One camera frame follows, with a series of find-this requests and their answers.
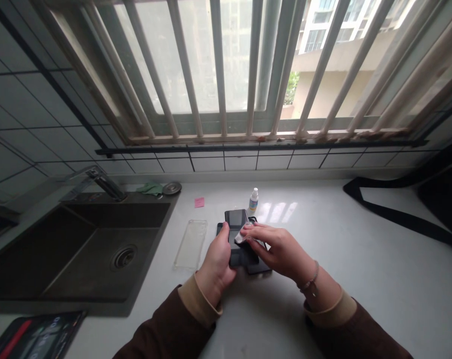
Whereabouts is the black smartphone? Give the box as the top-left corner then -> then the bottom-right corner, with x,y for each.
224,209 -> 261,268

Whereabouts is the person's left hand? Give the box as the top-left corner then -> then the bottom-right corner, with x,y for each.
194,221 -> 237,301

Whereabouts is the white cleaning wipe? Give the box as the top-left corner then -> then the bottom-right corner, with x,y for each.
233,222 -> 257,244

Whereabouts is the window with beige bars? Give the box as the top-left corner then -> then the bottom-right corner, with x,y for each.
27,0 -> 452,147

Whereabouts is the person's right hand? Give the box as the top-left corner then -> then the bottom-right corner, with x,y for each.
240,222 -> 320,287

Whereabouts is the black wall rail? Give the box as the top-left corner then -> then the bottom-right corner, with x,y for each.
94,139 -> 430,158

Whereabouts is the black box with red stripe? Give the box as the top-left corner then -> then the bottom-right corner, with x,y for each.
0,309 -> 89,359

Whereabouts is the steel faucet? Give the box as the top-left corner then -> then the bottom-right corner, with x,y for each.
66,166 -> 128,203

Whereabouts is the clear phone case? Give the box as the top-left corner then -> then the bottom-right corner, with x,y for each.
173,219 -> 209,272

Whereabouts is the black bag with strap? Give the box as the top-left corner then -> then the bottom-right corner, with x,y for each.
342,140 -> 452,259

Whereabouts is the green cloth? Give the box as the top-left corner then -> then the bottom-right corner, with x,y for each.
136,181 -> 164,197

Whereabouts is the dark kitchen sink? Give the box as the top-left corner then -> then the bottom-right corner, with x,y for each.
0,191 -> 183,319

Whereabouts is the black rectangular mat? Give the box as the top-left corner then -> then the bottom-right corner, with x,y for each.
216,216 -> 274,276

